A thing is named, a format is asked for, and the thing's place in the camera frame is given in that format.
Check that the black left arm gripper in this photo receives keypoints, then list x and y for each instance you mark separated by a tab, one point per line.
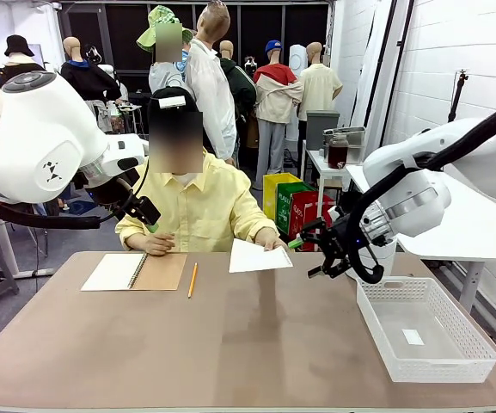
110	191

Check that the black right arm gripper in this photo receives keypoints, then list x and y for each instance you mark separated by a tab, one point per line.
344	236

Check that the brown spiral notebook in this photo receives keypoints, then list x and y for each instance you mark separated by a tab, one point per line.
144	273

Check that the white paper sheet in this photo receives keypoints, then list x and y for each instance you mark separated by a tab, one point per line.
256	258

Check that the yellow pencil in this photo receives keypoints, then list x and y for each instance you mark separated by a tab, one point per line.
192	279

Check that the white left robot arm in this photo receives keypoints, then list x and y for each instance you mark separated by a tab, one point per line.
37	142

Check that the person's right hand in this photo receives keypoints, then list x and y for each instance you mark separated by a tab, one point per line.
158	244

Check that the person's left hand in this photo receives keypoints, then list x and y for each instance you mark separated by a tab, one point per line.
273	242

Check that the red recycling bag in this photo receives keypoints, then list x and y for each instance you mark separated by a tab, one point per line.
305	215

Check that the green recycling bag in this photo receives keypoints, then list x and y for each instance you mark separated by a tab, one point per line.
284	206

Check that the person in yellow shirt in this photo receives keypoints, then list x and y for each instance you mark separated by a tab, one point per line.
209	206

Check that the yellow recycling bag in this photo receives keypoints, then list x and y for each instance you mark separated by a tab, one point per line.
271	195

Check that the small white side table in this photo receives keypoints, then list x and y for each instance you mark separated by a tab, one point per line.
318	165

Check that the glass jar brown liquid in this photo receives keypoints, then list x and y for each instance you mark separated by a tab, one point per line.
338	152

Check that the stacked metal trays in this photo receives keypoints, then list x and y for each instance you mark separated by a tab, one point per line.
355	137

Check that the black cap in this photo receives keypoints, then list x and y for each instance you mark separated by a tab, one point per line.
174	92

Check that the grey box bin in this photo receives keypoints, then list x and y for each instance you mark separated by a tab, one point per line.
321	127

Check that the white label in basket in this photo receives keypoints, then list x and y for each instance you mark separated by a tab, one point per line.
413	337

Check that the tall mannequin white shirt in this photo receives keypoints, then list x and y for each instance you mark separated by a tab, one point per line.
211	94

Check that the figure green checked hat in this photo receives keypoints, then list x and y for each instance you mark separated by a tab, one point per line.
163	79

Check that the large white desk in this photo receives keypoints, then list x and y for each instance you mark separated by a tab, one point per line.
467	232

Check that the mannequin black hoodie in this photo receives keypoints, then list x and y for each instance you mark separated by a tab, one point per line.
88	79

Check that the mannequin dark green jacket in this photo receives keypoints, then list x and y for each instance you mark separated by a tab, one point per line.
241	86

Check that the mannequin blue cap red jacket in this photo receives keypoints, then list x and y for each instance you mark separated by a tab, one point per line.
275	99

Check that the mannequin cream shirt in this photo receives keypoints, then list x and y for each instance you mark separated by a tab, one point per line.
318	90

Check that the white plastic mesh basket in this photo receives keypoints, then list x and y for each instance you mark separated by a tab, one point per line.
454	357

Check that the white tower fan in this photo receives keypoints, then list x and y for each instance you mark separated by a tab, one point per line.
297	58

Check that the black tripod pole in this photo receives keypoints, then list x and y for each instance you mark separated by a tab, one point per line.
458	94

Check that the mannequin black bucket hat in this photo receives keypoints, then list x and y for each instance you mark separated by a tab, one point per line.
17	47

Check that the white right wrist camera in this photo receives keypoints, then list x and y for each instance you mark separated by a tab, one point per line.
335	213

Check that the white head-mounted camera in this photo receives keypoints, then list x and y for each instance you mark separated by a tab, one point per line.
172	102

